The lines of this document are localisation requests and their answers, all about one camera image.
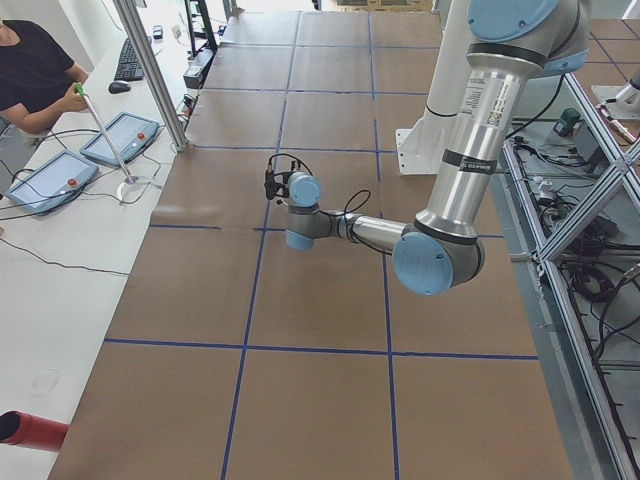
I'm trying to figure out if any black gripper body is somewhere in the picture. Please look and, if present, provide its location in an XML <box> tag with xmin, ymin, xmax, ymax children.
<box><xmin>274</xmin><ymin>170</ymin><xmax>297</xmax><ymax>199</ymax></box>

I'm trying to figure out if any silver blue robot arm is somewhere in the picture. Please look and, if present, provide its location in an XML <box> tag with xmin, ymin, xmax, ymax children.
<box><xmin>265</xmin><ymin>1</ymin><xmax>591</xmax><ymax>295</ymax></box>

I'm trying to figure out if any grey control box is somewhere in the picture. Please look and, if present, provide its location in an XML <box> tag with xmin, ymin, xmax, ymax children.
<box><xmin>183</xmin><ymin>48</ymin><xmax>214</xmax><ymax>89</ymax></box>

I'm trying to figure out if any right teach pendant tablet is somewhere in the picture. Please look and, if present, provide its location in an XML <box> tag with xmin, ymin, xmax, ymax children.
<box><xmin>80</xmin><ymin>112</ymin><xmax>160</xmax><ymax>167</ymax></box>

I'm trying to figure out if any teach pendant tablet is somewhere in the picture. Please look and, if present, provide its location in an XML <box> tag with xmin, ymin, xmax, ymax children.
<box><xmin>5</xmin><ymin>150</ymin><xmax>99</xmax><ymax>215</ymax></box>
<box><xmin>80</xmin><ymin>112</ymin><xmax>160</xmax><ymax>167</ymax></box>

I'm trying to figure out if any black keyboard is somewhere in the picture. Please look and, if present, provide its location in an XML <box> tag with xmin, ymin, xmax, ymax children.
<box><xmin>114</xmin><ymin>39</ymin><xmax>144</xmax><ymax>82</ymax></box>

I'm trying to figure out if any black computer mouse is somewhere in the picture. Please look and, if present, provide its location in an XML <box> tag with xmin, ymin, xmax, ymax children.
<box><xmin>108</xmin><ymin>80</ymin><xmax>131</xmax><ymax>94</ymax></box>

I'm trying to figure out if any metal rod with green tip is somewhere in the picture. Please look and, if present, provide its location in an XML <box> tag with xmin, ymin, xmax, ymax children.
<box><xmin>74</xmin><ymin>82</ymin><xmax>139</xmax><ymax>185</ymax></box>

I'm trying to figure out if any left teach pendant tablet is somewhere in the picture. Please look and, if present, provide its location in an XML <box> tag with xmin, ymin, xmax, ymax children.
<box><xmin>5</xmin><ymin>150</ymin><xmax>99</xmax><ymax>215</ymax></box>

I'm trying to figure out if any person in black shirt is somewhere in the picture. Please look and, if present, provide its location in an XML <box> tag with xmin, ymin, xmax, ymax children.
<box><xmin>0</xmin><ymin>18</ymin><xmax>91</xmax><ymax>135</ymax></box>

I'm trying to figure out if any red cylinder tube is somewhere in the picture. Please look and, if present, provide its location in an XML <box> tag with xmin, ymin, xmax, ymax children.
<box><xmin>1</xmin><ymin>411</ymin><xmax>69</xmax><ymax>452</ymax></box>

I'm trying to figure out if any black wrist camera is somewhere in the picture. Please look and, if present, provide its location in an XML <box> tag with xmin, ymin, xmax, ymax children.
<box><xmin>264</xmin><ymin>169</ymin><xmax>280</xmax><ymax>200</ymax></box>

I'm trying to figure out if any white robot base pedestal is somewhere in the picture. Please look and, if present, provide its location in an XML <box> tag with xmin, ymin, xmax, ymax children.
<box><xmin>396</xmin><ymin>0</ymin><xmax>473</xmax><ymax>175</ymax></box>

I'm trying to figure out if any aluminium frame post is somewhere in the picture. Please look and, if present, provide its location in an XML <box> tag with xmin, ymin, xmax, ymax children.
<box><xmin>113</xmin><ymin>0</ymin><xmax>189</xmax><ymax>152</ymax></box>

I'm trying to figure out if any black cable bundle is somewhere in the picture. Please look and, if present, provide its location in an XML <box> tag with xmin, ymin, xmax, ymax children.
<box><xmin>559</xmin><ymin>224</ymin><xmax>640</xmax><ymax>351</ymax></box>

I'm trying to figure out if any aluminium frame rail structure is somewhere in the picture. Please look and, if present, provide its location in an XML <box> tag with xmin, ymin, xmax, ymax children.
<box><xmin>499</xmin><ymin>75</ymin><xmax>639</xmax><ymax>479</ymax></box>

